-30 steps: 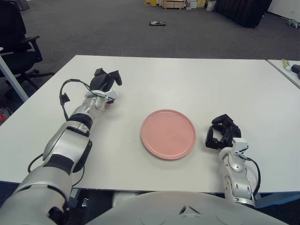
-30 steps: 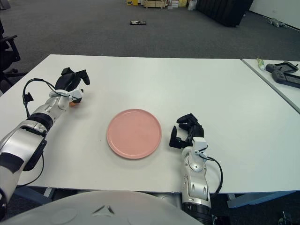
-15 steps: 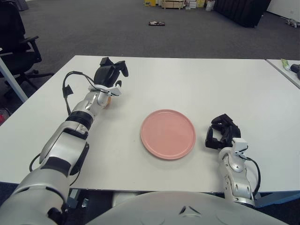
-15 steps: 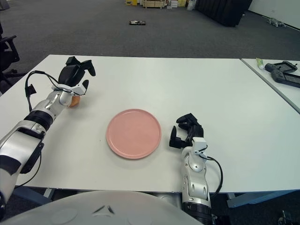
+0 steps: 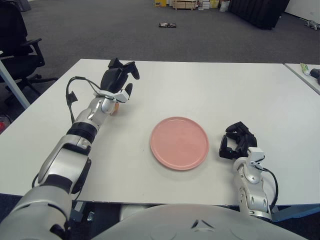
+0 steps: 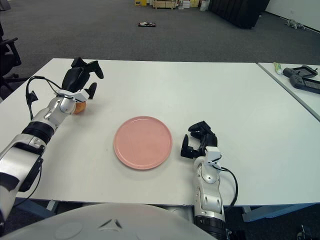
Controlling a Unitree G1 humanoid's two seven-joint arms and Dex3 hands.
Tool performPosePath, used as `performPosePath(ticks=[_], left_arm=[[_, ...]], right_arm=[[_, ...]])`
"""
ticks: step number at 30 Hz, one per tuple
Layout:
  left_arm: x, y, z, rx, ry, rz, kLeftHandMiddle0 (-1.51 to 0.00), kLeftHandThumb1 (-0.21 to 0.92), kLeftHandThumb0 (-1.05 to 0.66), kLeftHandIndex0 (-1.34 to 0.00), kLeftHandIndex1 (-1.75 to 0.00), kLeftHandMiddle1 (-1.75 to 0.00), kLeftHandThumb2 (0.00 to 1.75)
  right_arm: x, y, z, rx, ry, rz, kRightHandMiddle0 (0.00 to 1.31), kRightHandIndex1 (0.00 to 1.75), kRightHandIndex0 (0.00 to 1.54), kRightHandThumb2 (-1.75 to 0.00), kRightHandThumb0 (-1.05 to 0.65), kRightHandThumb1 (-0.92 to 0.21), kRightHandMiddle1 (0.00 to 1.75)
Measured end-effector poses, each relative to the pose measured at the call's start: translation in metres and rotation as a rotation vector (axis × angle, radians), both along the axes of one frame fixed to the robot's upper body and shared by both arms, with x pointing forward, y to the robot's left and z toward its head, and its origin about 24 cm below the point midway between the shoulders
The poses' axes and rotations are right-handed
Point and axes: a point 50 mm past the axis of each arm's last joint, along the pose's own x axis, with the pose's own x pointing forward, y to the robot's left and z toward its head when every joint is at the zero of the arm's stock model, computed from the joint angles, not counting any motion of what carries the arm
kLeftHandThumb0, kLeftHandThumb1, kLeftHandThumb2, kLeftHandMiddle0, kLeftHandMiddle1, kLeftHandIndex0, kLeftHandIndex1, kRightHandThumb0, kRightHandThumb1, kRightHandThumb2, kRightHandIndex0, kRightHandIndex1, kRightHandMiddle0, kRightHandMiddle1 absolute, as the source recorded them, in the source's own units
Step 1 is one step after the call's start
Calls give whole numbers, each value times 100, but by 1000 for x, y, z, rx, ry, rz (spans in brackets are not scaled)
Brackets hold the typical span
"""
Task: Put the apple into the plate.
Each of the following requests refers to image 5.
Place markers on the black controller with frame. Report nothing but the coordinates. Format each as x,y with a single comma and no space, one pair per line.
315,72

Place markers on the white plastic bag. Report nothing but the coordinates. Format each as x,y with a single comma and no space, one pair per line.
224,7

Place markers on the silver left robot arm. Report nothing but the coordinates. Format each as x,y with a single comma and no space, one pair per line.
65,160

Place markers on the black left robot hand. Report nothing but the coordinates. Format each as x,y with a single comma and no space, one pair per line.
112,80

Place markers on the grey robot torso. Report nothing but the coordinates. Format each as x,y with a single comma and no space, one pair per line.
200,225

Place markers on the yellow cardboard box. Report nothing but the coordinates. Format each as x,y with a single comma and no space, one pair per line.
160,3

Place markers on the blue grey table frame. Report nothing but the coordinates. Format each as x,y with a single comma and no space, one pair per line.
295,212

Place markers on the small grey robot dog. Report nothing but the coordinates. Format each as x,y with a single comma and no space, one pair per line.
312,24

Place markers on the pink round plate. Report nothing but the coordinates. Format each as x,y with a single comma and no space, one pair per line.
179,143

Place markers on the flat black tray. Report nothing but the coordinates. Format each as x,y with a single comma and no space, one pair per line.
168,25

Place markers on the stacked cardboard boxes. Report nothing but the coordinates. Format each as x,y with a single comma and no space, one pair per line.
208,3

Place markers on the wooden pallet crate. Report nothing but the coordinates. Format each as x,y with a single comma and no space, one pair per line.
185,5

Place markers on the black office chair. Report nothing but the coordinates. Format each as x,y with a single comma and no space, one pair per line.
15,50

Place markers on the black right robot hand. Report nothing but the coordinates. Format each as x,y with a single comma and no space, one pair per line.
240,142

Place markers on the green white tube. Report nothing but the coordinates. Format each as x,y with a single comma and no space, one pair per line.
304,68

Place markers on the black partition cabinet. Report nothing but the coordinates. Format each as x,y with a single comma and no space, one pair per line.
260,12

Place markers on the red yellow apple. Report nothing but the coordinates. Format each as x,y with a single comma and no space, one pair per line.
116,108

